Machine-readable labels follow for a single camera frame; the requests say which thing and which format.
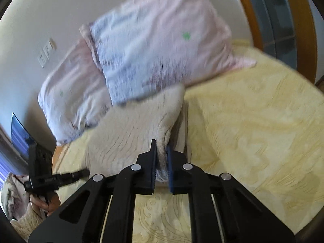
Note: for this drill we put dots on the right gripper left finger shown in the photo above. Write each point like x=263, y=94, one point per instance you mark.
x=102, y=210

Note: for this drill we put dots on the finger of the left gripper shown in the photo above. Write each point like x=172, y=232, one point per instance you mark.
x=50, y=183

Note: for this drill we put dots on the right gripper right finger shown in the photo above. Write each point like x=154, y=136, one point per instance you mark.
x=221, y=208

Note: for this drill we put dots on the beige cable-knit sweater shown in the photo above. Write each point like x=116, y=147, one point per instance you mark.
x=127, y=131

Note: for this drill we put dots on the person's left hand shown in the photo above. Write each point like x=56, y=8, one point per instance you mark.
x=39, y=206

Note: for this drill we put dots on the black television screen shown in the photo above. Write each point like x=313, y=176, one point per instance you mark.
x=21, y=140

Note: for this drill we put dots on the pink floral pillow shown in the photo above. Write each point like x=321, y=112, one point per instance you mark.
x=74, y=96

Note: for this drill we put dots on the yellow patterned bedspread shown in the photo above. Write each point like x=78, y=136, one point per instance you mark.
x=264, y=126

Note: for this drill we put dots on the floral pillow with tree print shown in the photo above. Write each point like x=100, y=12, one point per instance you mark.
x=144, y=46

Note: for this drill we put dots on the wooden headboard with grey panel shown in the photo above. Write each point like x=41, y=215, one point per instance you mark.
x=285, y=29

